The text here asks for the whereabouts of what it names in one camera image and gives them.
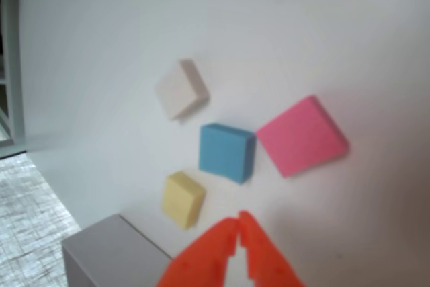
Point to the yellow foam cuboid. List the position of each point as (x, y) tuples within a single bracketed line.
[(181, 199)]

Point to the white shelf frame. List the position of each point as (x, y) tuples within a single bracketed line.
[(11, 65)]

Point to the grey bin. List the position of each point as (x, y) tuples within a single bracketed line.
[(111, 255)]

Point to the pink foam cuboid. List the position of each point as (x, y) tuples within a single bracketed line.
[(300, 136)]

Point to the blue foam cuboid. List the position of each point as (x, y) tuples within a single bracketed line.
[(224, 152)]

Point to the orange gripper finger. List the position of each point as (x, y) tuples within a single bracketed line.
[(198, 260), (265, 253)]

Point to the white foam cuboid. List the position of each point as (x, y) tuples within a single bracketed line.
[(180, 90)]

